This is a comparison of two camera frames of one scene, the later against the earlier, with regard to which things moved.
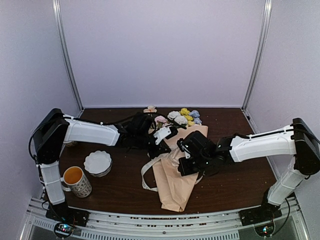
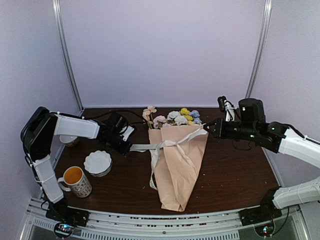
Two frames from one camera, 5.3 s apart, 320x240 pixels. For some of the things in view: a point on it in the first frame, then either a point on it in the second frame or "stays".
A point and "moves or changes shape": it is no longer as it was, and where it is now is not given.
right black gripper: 184,169 → 219,130
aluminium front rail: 224,225 stays
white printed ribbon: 161,156 → 142,147
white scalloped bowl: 98,163 stays
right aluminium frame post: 257,67 stays
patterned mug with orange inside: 77,183 stays
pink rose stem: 180,121 → 159,121
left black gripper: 160,149 → 124,149
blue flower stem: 196,115 stays
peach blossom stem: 150,109 moves or changes shape
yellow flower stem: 185,112 stays
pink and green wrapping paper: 175,188 stays
